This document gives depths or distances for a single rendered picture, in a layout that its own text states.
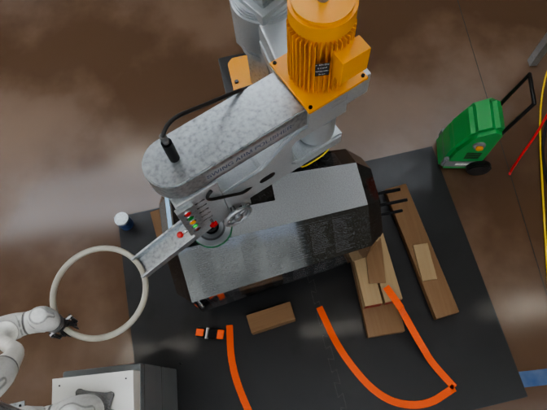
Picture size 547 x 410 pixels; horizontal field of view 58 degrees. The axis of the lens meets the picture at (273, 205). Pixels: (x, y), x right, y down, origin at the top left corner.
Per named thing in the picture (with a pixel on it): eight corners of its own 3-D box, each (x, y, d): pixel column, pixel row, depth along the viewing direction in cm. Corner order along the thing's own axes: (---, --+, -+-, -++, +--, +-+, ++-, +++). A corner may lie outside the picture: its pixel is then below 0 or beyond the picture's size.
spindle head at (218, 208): (236, 167, 249) (223, 122, 207) (260, 200, 242) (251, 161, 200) (174, 205, 244) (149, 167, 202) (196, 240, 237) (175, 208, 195)
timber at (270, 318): (252, 335, 328) (251, 333, 317) (247, 317, 332) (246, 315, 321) (295, 320, 330) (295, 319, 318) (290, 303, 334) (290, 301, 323)
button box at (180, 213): (203, 222, 226) (190, 199, 199) (206, 226, 225) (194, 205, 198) (188, 231, 224) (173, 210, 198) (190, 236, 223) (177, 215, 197)
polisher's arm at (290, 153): (317, 122, 260) (321, 65, 214) (343, 154, 253) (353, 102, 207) (198, 195, 249) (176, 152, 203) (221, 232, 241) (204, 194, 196)
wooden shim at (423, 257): (412, 246, 337) (413, 245, 336) (426, 243, 337) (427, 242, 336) (422, 281, 328) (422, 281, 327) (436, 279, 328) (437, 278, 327)
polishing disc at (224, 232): (206, 202, 271) (206, 201, 270) (238, 220, 266) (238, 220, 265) (184, 233, 265) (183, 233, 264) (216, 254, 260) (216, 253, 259)
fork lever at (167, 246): (234, 173, 251) (231, 171, 246) (255, 202, 245) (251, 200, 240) (132, 254, 259) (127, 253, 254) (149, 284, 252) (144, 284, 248)
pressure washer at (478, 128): (481, 133, 373) (532, 63, 292) (486, 176, 361) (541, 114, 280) (434, 133, 375) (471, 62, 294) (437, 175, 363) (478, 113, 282)
